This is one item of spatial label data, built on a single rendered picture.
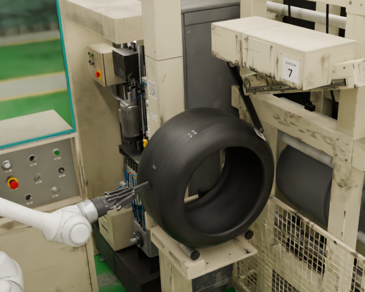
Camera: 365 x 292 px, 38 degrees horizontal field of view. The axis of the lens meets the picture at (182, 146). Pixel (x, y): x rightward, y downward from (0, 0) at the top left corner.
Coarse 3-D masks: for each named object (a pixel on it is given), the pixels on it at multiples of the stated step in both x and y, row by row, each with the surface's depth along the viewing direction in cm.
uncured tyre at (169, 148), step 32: (160, 128) 219; (192, 128) 208; (224, 128) 208; (256, 128) 222; (160, 160) 208; (192, 160) 203; (256, 160) 241; (160, 192) 206; (224, 192) 253; (256, 192) 241; (160, 224) 214; (192, 224) 244; (224, 224) 241
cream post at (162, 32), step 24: (144, 0) 221; (168, 0) 217; (144, 24) 227; (168, 24) 221; (144, 48) 233; (168, 48) 225; (168, 72) 229; (168, 96) 233; (168, 264) 270; (168, 288) 279
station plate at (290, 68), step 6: (288, 60) 190; (294, 60) 187; (282, 66) 193; (288, 66) 190; (294, 66) 187; (282, 72) 194; (288, 72) 191; (294, 72) 188; (288, 78) 192; (294, 78) 189
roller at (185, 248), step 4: (180, 244) 230; (184, 244) 229; (184, 248) 228; (188, 248) 226; (192, 248) 225; (188, 252) 225; (192, 252) 223; (196, 252) 223; (192, 256) 223; (196, 256) 224
